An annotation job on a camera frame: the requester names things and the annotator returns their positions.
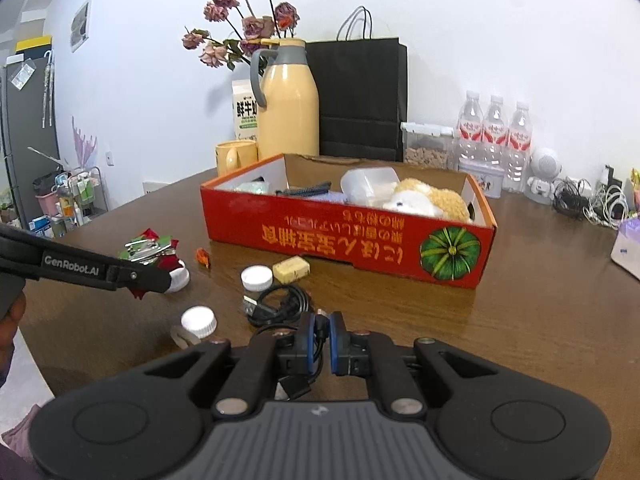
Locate tangled black cables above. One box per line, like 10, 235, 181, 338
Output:
552, 177, 593, 220

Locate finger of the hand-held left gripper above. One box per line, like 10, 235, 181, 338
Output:
117, 260, 172, 295

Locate red rose with wrapper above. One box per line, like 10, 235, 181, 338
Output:
117, 229, 187, 302

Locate yellow mug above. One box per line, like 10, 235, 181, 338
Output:
216, 140, 260, 177

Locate dried pink flowers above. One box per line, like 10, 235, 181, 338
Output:
181, 0, 301, 72

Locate person's left hand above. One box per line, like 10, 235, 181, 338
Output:
0, 292, 27, 356

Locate purple knit cloth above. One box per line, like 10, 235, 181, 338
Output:
305, 190, 347, 205

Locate purple flower wall sticker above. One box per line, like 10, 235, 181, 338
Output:
71, 116, 99, 169

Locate black green small device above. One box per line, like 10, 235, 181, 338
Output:
597, 164, 623, 196

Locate clear plastic container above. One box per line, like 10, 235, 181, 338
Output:
341, 167, 401, 208

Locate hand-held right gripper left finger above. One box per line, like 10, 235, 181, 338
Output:
132, 311, 323, 421

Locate clear container of seeds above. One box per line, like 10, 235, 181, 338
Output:
400, 121, 455, 168

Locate yellow soap block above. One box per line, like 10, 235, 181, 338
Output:
272, 256, 311, 282

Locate black hair comb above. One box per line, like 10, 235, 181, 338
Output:
275, 181, 333, 199

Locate yellow and black box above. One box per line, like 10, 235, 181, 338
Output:
15, 35, 53, 57

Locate white milk carton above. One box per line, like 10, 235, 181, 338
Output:
231, 80, 261, 143

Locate white robot figure speaker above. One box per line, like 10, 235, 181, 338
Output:
522, 147, 563, 205

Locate white printed tin box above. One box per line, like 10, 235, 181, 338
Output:
457, 159, 506, 199

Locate clear water bottle red label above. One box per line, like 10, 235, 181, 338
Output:
457, 91, 485, 162
482, 95, 508, 167
506, 101, 532, 193

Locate tangled white cables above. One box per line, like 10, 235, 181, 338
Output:
585, 185, 628, 229

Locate person's purple clothing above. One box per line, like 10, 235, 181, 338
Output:
0, 402, 56, 480

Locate yellow thermos jug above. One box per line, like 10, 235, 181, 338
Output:
250, 37, 321, 157

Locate purple tissue pack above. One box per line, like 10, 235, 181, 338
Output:
610, 217, 640, 281

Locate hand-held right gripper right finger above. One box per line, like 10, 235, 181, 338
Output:
327, 311, 501, 418

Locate white jar lid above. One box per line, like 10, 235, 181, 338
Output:
164, 265, 191, 295

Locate black cable with plug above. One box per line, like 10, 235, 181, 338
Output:
243, 284, 331, 401

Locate red cardboard box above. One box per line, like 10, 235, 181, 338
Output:
200, 152, 497, 290

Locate dark grey refrigerator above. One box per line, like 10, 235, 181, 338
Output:
0, 54, 61, 231

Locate black paper bag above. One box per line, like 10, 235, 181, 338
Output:
305, 6, 408, 163

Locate small jar white cap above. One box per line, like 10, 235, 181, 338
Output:
241, 266, 274, 306

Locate wall picture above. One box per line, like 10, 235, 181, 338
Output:
70, 0, 93, 53

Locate white and tan plush sheep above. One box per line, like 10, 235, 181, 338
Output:
382, 178, 473, 223

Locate white ribbed bottle cap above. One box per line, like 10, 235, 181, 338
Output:
181, 306, 218, 339

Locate storage cart with bottles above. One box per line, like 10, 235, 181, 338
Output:
27, 166, 109, 238

